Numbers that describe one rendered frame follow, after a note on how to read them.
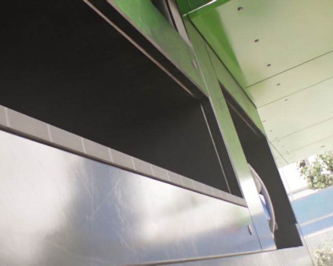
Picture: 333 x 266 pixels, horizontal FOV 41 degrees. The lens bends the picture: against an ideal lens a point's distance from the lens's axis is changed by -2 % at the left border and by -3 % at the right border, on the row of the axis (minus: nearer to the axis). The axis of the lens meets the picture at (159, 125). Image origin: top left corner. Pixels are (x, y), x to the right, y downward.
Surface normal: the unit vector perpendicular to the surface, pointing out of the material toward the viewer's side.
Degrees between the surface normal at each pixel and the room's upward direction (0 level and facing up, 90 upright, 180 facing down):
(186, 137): 92
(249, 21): 178
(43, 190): 90
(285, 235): 92
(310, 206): 90
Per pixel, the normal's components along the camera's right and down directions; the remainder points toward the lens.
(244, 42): 0.26, 0.90
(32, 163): 0.88, -0.37
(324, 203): -0.40, -0.27
